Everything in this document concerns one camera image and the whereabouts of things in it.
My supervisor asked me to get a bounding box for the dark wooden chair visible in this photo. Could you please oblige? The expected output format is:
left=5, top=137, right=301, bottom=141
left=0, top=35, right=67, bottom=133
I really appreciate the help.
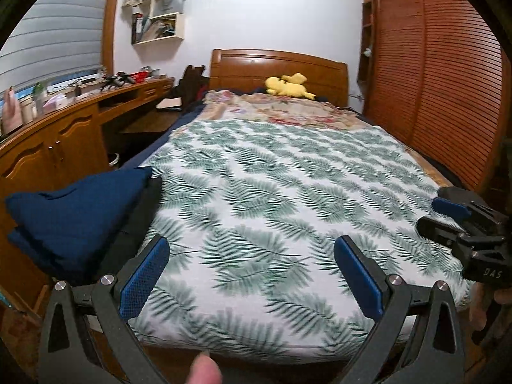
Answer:
left=178, top=64, right=209, bottom=105

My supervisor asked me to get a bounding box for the white wall shelf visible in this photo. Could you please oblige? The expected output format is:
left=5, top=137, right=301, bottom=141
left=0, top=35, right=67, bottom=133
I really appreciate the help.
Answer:
left=131, top=0, right=189, bottom=45

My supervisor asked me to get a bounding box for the wooden window frame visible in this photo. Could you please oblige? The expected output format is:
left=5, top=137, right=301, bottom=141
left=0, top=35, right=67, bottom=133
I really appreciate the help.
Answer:
left=0, top=0, right=125, bottom=100

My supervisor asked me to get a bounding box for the wooden desk cabinet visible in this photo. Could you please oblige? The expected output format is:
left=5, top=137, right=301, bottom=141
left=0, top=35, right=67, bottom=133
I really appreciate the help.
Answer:
left=0, top=76, right=177, bottom=321

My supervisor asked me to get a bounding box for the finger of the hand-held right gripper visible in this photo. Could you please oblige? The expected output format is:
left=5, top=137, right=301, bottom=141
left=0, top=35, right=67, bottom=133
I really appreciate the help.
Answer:
left=416, top=216, right=470, bottom=249
left=432, top=186, right=486, bottom=222

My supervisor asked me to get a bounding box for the black folded cloth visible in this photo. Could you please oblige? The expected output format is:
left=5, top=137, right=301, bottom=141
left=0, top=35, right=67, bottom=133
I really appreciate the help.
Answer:
left=96, top=176, right=164, bottom=276

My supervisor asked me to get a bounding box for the wooden bed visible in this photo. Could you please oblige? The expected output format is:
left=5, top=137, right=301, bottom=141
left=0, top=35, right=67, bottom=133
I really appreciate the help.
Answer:
left=108, top=49, right=481, bottom=384

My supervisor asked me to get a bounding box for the person's right hand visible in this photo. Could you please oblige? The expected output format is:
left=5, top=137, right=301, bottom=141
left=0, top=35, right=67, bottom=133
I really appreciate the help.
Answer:
left=468, top=283, right=512, bottom=332

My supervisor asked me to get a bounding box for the leaf print bed sheet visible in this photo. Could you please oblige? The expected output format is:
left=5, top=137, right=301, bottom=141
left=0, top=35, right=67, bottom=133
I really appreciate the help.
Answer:
left=132, top=120, right=475, bottom=363

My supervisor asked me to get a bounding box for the person's left hand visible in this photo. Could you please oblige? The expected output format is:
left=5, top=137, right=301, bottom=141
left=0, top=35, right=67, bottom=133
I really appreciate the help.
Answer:
left=188, top=353, right=223, bottom=384

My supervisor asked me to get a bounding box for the wooden louvered wardrobe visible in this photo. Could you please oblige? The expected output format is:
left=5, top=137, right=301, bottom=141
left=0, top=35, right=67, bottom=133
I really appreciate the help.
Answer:
left=357, top=0, right=508, bottom=193

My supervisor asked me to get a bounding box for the floral blanket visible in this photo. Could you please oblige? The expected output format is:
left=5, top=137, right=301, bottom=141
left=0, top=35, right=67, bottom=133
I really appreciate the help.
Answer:
left=202, top=90, right=374, bottom=131

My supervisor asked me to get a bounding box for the yellow plush toy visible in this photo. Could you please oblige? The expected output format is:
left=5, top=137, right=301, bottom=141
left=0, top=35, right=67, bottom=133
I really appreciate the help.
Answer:
left=265, top=73, right=316, bottom=100

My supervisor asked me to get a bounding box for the grey window blind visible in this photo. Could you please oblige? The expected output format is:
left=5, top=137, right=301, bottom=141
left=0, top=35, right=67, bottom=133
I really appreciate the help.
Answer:
left=0, top=0, right=115, bottom=84

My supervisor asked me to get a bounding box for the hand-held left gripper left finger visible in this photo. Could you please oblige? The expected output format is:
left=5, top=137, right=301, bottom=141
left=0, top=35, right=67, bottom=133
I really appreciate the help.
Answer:
left=38, top=235, right=171, bottom=384

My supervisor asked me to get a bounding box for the grey paper bag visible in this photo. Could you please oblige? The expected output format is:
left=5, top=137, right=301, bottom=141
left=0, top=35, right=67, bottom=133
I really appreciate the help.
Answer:
left=154, top=0, right=185, bottom=14

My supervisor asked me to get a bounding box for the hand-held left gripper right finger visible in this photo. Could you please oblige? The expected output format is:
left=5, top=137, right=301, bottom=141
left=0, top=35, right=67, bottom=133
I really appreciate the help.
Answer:
left=333, top=235, right=467, bottom=384

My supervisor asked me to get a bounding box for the navy blue suit jacket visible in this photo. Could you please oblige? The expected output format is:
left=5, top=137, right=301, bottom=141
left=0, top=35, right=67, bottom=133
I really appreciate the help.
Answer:
left=5, top=166, right=155, bottom=284

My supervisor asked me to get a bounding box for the white pink tissue box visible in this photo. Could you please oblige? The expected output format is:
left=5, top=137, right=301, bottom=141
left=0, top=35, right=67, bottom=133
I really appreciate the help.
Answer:
left=42, top=94, right=68, bottom=113

